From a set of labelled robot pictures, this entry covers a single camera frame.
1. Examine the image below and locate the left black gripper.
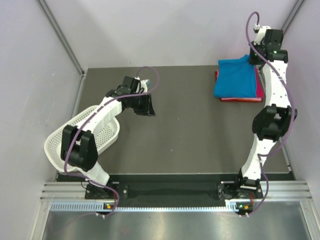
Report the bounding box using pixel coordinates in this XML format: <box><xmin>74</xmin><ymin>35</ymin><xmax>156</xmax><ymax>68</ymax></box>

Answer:
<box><xmin>130</xmin><ymin>92</ymin><xmax>155</xmax><ymax>117</ymax></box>

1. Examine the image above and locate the blue t-shirt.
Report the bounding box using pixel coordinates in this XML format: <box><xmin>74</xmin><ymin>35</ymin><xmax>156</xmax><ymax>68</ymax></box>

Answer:
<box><xmin>213</xmin><ymin>54</ymin><xmax>257</xmax><ymax>98</ymax></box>

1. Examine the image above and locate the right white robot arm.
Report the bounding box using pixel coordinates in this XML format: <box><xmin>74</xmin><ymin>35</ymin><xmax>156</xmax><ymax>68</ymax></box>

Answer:
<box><xmin>233</xmin><ymin>26</ymin><xmax>298</xmax><ymax>198</ymax></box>

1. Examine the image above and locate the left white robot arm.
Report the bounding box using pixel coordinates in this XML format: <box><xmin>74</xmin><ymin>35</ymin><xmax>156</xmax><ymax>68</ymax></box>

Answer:
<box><xmin>60</xmin><ymin>76</ymin><xmax>155</xmax><ymax>199</ymax></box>

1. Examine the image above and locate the folded pink t-shirt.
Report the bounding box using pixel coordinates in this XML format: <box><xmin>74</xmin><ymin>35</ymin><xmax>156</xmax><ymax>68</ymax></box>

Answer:
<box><xmin>220</xmin><ymin>68</ymin><xmax>264</xmax><ymax>102</ymax></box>

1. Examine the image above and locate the folded red t-shirt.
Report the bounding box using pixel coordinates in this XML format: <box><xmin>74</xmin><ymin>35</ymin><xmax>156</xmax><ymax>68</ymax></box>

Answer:
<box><xmin>220</xmin><ymin>86</ymin><xmax>263</xmax><ymax>103</ymax></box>

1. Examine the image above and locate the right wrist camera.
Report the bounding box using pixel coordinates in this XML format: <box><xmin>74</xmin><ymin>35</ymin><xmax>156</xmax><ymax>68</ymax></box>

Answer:
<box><xmin>253</xmin><ymin>24</ymin><xmax>271</xmax><ymax>46</ymax></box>

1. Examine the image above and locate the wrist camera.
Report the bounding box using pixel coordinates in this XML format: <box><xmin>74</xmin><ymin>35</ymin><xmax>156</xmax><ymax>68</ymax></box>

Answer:
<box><xmin>253</xmin><ymin>24</ymin><xmax>271</xmax><ymax>46</ymax></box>
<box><xmin>135</xmin><ymin>77</ymin><xmax>151</xmax><ymax>94</ymax></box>

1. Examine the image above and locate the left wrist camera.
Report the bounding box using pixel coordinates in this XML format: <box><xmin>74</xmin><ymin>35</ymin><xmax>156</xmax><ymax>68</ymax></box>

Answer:
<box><xmin>135</xmin><ymin>77</ymin><xmax>151</xmax><ymax>94</ymax></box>

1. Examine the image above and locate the right aluminium frame post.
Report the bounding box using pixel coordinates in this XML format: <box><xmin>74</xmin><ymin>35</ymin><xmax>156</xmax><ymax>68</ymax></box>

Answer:
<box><xmin>258</xmin><ymin>0</ymin><xmax>307</xmax><ymax>72</ymax></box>

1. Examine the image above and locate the aluminium frame post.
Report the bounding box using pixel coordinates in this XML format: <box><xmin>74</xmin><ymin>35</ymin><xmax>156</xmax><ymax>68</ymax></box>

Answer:
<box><xmin>258</xmin><ymin>0</ymin><xmax>307</xmax><ymax>72</ymax></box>
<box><xmin>34</xmin><ymin>0</ymin><xmax>86</xmax><ymax>76</ymax></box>

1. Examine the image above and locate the left aluminium frame post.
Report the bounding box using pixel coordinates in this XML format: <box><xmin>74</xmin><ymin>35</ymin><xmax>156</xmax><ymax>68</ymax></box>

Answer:
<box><xmin>34</xmin><ymin>0</ymin><xmax>86</xmax><ymax>76</ymax></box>

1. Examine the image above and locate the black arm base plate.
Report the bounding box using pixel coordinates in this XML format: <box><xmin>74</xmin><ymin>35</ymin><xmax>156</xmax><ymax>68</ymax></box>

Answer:
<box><xmin>84</xmin><ymin>181</ymin><xmax>253</xmax><ymax>208</ymax></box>

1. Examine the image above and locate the white slotted cable duct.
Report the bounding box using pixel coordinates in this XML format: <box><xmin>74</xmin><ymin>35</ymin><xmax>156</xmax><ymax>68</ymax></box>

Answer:
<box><xmin>50</xmin><ymin>201</ymin><xmax>249</xmax><ymax>213</ymax></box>

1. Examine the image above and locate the aluminium front rail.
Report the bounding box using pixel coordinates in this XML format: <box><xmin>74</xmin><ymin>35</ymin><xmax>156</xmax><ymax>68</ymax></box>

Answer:
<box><xmin>40</xmin><ymin>180</ymin><xmax>312</xmax><ymax>202</ymax></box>

